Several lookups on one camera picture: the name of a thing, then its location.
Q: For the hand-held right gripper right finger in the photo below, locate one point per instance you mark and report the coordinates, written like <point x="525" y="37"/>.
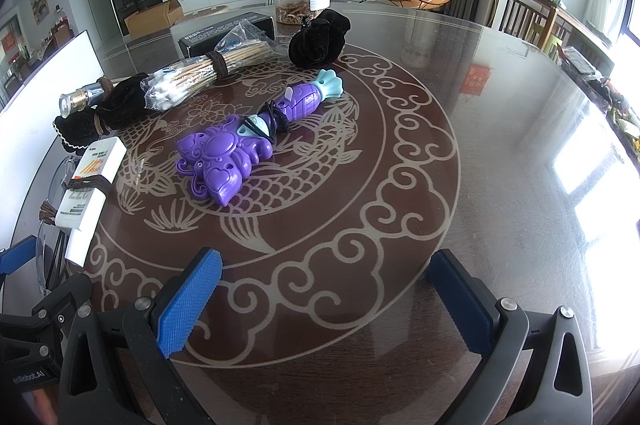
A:
<point x="462" y="305"/>

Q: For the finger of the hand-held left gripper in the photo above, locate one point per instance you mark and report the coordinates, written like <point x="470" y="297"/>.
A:
<point x="17" y="255"/>
<point x="62" y="300"/>

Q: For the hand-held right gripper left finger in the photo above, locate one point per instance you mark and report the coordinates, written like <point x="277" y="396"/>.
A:
<point x="192" y="300"/>

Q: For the white tube with orange print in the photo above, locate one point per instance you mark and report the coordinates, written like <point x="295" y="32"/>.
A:
<point x="95" y="160"/>

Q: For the black scrunchie with white trim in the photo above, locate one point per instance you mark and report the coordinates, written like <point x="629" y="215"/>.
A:
<point x="75" y="130"/>

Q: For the purple toy wand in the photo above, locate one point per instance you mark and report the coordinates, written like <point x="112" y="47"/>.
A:
<point x="225" y="155"/>

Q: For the gold cream tube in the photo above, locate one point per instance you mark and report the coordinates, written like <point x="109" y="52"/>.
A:
<point x="77" y="100"/>

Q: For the bag of wooden cotton swabs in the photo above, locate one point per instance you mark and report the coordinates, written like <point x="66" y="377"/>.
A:
<point x="190" y="75"/>

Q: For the white board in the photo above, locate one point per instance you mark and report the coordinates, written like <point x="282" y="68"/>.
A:
<point x="35" y="115"/>

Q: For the black cardboard box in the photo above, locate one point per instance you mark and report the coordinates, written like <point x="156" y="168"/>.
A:
<point x="215" y="32"/>

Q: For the open cardboard box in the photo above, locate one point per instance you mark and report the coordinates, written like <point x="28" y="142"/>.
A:
<point x="155" y="17"/>

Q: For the wooden sideboard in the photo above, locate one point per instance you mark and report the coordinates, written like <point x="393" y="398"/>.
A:
<point x="590" y="50"/>

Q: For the black cloth pouch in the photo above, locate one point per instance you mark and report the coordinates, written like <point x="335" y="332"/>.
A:
<point x="317" y="40"/>

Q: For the wooden chair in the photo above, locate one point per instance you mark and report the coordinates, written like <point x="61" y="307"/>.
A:
<point x="525" y="15"/>

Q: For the framed wall painting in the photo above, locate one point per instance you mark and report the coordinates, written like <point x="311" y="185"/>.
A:
<point x="39" y="2"/>

